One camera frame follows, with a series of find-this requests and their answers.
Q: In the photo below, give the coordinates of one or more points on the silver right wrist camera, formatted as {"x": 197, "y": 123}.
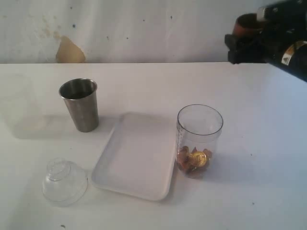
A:
{"x": 281, "y": 10}

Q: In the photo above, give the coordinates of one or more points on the brown coins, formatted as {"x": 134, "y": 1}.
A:
{"x": 189, "y": 170}

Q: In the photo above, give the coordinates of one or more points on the brown wooden cup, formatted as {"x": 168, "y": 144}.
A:
{"x": 247, "y": 25}

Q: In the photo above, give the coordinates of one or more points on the stainless steel cup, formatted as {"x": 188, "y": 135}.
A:
{"x": 79, "y": 96}

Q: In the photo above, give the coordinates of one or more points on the translucent plastic container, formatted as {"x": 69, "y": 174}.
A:
{"x": 18, "y": 108}

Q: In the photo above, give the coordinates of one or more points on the gold coin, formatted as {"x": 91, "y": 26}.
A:
{"x": 197, "y": 159}

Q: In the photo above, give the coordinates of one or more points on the white rectangular tray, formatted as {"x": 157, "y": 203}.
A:
{"x": 138, "y": 159}

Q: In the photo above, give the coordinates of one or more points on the clear plastic shaker cup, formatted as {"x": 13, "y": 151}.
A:
{"x": 199, "y": 126}

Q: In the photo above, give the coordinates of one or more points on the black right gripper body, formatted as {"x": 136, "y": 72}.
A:
{"x": 271, "y": 43}

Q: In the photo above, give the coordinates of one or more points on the clear plastic shaker lid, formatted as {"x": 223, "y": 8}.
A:
{"x": 65, "y": 182}

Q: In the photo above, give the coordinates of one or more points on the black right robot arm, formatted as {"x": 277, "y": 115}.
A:
{"x": 298, "y": 68}

